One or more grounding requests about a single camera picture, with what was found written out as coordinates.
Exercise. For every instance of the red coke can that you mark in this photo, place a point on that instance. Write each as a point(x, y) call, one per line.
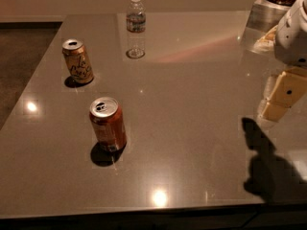
point(106, 117)

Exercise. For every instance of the snack packet on counter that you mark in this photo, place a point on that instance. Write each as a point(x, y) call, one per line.
point(266, 42)

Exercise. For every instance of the metal snack dispenser base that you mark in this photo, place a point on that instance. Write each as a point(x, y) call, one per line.
point(264, 15)

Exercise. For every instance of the gold LaCroix can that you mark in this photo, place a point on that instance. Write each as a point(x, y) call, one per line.
point(77, 61)

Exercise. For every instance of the clear plastic water bottle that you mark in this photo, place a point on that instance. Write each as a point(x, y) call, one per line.
point(136, 27)

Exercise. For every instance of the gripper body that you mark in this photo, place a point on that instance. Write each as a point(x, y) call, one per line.
point(292, 38)

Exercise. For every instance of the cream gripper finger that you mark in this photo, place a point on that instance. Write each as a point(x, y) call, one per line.
point(272, 111)
point(270, 84)

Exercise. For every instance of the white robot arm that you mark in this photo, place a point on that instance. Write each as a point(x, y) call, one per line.
point(290, 43)

